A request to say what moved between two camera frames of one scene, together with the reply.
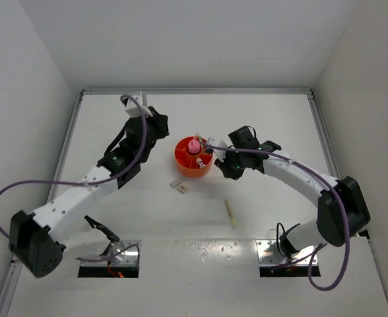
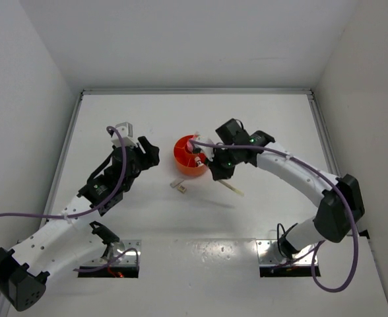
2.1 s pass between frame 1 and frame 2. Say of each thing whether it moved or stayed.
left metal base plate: stayed
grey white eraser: stayed
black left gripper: moved
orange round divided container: stayed
